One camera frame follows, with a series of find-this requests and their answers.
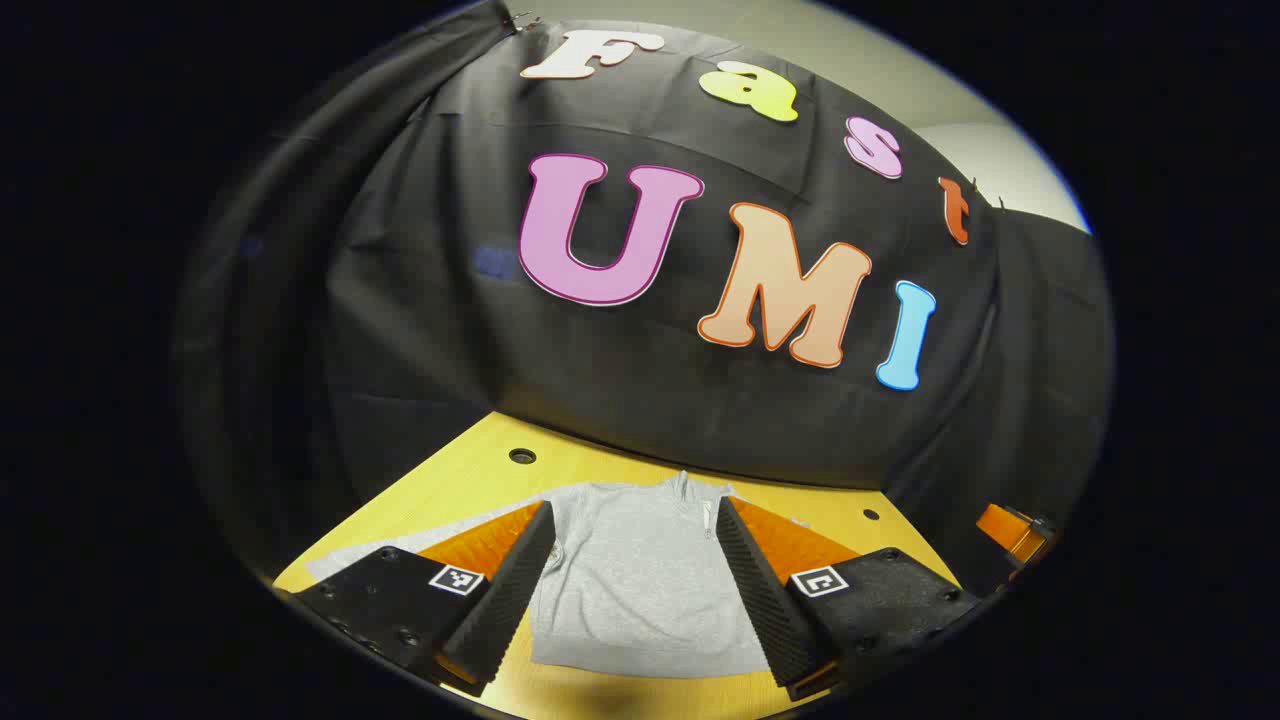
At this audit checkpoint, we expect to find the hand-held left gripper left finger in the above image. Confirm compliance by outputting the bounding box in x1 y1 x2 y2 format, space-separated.
290 500 557 698

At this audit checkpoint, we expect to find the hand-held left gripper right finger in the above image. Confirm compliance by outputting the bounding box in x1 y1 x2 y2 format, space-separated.
715 497 986 701

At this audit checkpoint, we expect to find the grey zip-neck sweatshirt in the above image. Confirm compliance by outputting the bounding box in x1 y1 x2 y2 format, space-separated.
305 470 811 679

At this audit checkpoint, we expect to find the black backdrop cloth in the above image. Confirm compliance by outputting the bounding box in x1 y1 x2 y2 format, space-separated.
175 0 1116 591

